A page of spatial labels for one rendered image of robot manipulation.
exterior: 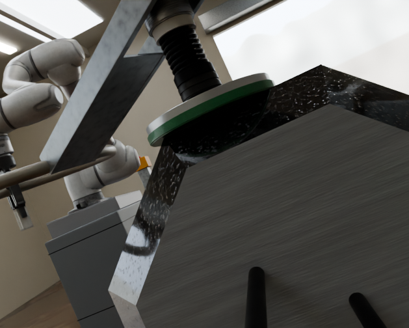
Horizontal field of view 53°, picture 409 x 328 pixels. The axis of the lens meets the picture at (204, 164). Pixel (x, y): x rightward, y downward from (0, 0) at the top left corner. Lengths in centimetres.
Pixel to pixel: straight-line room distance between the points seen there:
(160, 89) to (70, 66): 637
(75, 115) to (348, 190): 52
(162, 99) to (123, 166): 610
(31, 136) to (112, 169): 713
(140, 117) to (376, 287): 780
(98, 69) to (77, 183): 143
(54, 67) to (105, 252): 85
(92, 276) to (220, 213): 157
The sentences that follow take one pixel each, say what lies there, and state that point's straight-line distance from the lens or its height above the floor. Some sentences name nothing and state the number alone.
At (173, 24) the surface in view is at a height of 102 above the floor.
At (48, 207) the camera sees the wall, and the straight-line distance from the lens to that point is 908.
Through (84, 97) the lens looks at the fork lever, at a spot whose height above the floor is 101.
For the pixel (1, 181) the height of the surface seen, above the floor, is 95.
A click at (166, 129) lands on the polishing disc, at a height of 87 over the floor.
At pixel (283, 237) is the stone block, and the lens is 53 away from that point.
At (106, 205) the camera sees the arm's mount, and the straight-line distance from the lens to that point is 202.
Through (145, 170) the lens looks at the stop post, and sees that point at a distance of 300.
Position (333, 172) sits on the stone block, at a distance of 52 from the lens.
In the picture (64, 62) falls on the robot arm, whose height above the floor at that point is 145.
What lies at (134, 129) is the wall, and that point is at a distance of 825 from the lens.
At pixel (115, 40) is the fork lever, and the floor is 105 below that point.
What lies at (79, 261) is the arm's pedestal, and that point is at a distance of 206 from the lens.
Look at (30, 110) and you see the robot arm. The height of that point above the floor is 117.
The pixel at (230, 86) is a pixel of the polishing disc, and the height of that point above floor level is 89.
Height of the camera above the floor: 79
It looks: 1 degrees up
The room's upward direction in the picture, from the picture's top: 24 degrees counter-clockwise
